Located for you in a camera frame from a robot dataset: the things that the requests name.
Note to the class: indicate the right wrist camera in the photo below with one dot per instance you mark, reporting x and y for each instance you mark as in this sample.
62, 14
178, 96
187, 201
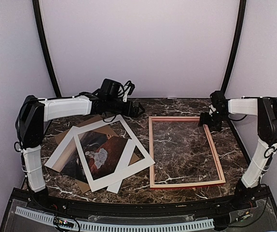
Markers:
211, 109

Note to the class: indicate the right black corner post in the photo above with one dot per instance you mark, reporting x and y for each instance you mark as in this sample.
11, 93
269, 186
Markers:
235, 45

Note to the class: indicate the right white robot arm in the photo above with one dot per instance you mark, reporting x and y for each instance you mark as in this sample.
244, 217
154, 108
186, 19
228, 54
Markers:
265, 109

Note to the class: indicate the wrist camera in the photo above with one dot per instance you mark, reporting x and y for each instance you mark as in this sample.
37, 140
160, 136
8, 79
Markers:
127, 90
211, 109

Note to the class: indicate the black front table rail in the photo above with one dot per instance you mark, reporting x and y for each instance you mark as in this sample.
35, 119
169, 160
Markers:
212, 208

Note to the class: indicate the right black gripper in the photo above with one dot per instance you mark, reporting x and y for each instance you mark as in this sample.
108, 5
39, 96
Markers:
204, 120

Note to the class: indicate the clear acrylic sheet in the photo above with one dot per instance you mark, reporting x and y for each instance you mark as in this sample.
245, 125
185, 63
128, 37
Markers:
182, 153

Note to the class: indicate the grey slotted cable duct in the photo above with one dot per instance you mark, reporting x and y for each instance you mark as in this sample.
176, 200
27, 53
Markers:
71, 225

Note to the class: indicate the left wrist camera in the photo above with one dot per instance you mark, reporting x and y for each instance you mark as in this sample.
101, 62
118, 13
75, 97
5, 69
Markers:
127, 90

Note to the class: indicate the left black corner post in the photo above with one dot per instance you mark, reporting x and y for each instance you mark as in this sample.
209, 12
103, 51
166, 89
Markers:
45, 48

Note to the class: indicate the black corner post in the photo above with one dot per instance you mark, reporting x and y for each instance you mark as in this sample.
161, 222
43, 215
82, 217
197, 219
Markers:
235, 45
45, 48

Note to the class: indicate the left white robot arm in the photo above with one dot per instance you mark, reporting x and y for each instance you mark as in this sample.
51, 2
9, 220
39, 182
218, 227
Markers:
36, 111

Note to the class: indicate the wooden picture frame red edge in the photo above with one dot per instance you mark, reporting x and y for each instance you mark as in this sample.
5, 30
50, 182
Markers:
212, 146

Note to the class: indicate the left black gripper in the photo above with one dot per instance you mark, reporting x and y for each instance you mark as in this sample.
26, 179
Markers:
135, 114

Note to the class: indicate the printed photo of painting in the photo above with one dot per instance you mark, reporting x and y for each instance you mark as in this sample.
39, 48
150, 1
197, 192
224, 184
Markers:
101, 151

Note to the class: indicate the white photo mat border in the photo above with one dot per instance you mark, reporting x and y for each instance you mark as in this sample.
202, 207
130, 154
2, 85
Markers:
123, 169

